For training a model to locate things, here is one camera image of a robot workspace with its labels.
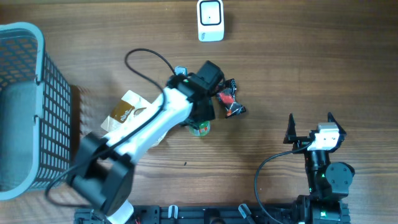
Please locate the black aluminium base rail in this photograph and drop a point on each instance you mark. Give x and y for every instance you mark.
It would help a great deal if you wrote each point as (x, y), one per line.
(205, 215)

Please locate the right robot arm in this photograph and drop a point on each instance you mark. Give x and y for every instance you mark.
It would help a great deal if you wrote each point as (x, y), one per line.
(328, 182)

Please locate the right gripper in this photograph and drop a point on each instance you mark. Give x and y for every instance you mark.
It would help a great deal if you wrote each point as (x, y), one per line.
(291, 136)

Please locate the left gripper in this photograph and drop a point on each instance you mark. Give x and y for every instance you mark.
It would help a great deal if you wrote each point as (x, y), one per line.
(208, 111)

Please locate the red black snack packet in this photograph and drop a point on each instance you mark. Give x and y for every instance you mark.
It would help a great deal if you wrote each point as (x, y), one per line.
(226, 95)

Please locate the green drink bottle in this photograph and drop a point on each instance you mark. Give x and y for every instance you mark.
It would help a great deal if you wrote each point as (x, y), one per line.
(200, 129)

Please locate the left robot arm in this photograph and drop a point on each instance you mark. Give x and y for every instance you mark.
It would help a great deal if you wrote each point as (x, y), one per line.
(105, 166)

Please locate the white barcode scanner box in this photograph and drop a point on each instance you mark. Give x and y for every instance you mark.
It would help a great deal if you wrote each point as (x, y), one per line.
(210, 20)

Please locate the brown cream snack pouch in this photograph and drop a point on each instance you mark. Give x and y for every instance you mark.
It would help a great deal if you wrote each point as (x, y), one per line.
(125, 113)

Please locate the grey plastic mesh basket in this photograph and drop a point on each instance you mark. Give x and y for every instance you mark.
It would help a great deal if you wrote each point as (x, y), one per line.
(36, 110)

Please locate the blue mouthwash bottle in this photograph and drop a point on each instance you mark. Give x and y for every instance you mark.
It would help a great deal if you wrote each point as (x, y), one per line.
(180, 70)

